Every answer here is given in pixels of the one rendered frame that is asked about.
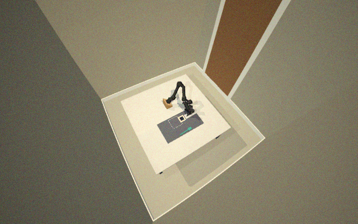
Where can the tan square tile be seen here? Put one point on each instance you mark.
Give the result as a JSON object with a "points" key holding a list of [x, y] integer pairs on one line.
{"points": [[181, 118]]}

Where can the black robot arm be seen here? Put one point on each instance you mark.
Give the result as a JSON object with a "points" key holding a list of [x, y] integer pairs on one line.
{"points": [[173, 97]]}

